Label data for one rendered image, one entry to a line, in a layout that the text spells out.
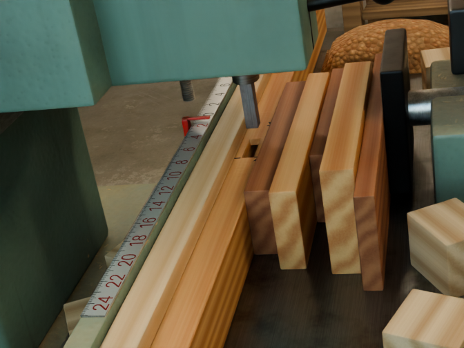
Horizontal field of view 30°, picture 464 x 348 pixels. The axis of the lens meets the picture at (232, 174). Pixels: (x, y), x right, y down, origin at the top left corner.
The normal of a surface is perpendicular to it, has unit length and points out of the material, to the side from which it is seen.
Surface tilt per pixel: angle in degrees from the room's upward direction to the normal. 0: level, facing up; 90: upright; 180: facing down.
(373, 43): 41
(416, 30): 22
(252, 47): 90
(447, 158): 90
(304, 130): 0
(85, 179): 90
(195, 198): 0
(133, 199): 0
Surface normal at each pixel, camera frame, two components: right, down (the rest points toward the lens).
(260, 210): -0.20, 0.45
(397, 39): -0.15, -0.89
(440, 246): -0.93, 0.27
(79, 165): 0.97, -0.05
